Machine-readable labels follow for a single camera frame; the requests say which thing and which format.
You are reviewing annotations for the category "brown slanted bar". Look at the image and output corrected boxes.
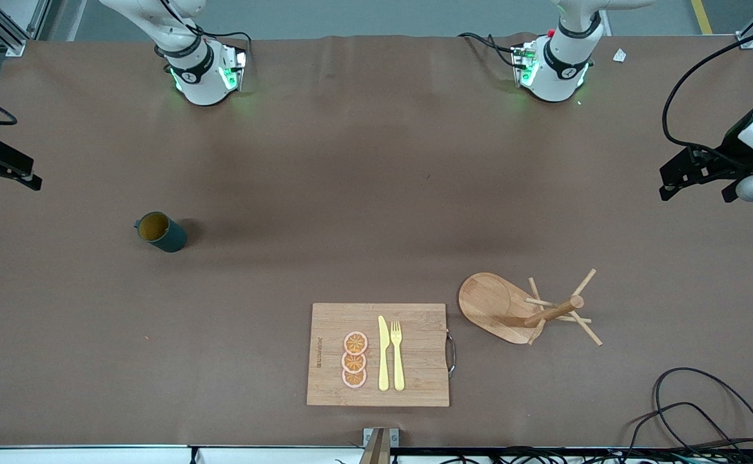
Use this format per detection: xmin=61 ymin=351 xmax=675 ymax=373
xmin=359 ymin=430 xmax=391 ymax=464

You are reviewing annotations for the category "black looped floor cable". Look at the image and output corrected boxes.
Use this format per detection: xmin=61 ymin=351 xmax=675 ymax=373
xmin=621 ymin=402 xmax=753 ymax=464
xmin=652 ymin=367 xmax=753 ymax=453

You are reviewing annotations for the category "wooden cutting board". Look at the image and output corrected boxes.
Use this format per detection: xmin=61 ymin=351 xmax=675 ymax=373
xmin=306 ymin=303 xmax=458 ymax=407

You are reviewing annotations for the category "brown table mat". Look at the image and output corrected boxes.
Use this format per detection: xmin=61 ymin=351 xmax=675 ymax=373
xmin=0 ymin=32 xmax=753 ymax=449

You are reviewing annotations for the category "black arm base cable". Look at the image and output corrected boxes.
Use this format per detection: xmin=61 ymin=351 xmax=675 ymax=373
xmin=458 ymin=32 xmax=519 ymax=68
xmin=186 ymin=19 xmax=253 ymax=53

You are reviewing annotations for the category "black right arm base cable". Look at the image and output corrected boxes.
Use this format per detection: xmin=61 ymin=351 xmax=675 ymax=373
xmin=186 ymin=19 xmax=253 ymax=53

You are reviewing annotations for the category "black left arm base cable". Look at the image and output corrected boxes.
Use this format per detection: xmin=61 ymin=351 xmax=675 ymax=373
xmin=458 ymin=32 xmax=519 ymax=68

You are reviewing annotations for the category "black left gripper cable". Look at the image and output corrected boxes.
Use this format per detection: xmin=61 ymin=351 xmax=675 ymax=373
xmin=662 ymin=23 xmax=753 ymax=154

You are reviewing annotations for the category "wooden cup rack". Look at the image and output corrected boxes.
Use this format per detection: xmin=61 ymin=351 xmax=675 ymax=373
xmin=458 ymin=269 xmax=603 ymax=347

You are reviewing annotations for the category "yellow plastic fork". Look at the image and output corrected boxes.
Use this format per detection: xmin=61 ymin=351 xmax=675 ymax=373
xmin=390 ymin=320 xmax=406 ymax=392

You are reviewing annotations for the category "grey metal bracket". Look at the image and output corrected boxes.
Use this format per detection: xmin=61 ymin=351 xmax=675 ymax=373
xmin=363 ymin=428 xmax=400 ymax=464

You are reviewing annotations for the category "yellow plastic knife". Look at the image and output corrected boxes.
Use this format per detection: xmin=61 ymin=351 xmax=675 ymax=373
xmin=378 ymin=315 xmax=391 ymax=392

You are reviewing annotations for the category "dark green cup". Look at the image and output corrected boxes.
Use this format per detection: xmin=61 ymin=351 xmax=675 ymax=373
xmin=134 ymin=211 xmax=188 ymax=253

